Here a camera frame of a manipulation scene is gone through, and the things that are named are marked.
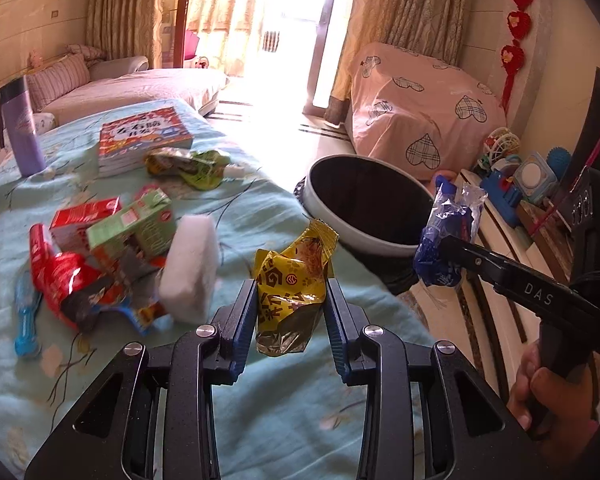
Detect yellow snack wrapper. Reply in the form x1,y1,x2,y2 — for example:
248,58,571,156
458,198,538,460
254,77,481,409
252,219,338,358

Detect white blue toy box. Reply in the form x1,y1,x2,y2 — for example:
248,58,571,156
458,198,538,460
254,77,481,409
514,152,558,205

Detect red heart hanging decoration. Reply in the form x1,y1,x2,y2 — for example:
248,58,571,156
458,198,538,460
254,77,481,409
500,0,534,113

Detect blue plastic toy tube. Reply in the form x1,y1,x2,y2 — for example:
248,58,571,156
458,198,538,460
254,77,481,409
14,268,43,359

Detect purple thermos bottle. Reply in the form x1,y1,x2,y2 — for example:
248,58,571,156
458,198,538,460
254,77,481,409
0,76,46,178

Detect red white drink carton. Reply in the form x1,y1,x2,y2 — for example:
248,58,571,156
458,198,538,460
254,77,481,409
50,197,122,256

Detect striped pink cushion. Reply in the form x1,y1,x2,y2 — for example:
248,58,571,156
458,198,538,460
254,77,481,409
26,53,91,113

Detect red children book stack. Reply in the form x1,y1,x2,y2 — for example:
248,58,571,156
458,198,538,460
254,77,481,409
98,106,194,178

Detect blue toy truck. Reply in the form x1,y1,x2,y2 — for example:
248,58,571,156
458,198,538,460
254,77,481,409
480,170,522,228

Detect beige left curtain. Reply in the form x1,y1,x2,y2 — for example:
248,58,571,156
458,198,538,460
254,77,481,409
85,0,162,68

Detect white sponge block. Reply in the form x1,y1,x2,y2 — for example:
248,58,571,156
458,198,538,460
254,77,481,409
158,214,219,325

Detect green spout pouch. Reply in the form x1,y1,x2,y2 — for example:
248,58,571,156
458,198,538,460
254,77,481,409
144,148,247,191

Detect right hand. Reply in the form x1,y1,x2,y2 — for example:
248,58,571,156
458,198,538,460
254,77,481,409
507,341,598,460

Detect beige right curtain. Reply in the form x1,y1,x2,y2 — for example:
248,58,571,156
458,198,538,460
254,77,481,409
324,0,470,125

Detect black round trash bin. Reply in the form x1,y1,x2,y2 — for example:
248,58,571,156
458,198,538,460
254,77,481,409
294,154,434,296

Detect white cage ball toy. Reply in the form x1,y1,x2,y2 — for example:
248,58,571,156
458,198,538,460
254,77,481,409
478,127,520,170

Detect pink sofa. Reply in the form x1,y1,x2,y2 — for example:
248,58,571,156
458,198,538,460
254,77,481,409
0,43,230,191

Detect beige curtain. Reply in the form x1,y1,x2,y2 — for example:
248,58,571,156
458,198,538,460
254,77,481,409
85,0,162,68
324,0,470,125

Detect magenta chair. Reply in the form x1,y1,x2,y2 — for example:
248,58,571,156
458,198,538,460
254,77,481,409
184,29,199,61

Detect blue spiky ball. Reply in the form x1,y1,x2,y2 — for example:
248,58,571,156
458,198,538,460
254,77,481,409
546,146,571,181

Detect pink heart-print cover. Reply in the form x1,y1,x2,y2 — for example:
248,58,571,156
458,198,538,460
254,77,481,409
349,42,506,181

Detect light blue floral tablecloth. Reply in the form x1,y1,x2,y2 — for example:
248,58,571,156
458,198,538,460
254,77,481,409
0,96,437,480

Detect red crumpled snack bag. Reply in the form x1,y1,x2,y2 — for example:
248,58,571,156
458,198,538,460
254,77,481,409
28,222,171,336

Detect blue clear plastic wrapper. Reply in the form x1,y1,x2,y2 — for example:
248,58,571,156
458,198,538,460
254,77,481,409
413,174,488,287

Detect green drink carton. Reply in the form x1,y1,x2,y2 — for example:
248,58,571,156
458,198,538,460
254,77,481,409
86,188,176,266

